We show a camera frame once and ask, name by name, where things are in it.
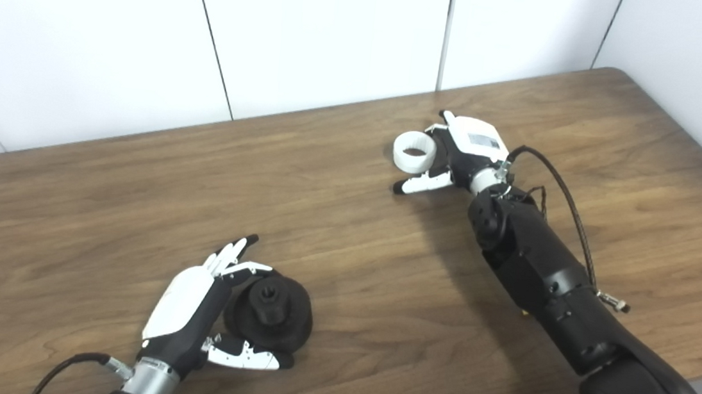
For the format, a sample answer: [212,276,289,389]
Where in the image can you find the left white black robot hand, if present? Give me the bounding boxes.
[137,224,307,390]

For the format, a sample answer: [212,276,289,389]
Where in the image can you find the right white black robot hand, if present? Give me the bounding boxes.
[392,105,514,205]

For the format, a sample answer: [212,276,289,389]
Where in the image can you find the thin left arm wires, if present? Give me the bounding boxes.
[520,183,551,220]

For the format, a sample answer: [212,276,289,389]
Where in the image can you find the white ring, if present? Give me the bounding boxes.
[390,129,440,175]

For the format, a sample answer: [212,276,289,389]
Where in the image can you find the round black part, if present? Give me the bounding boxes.
[221,267,318,356]

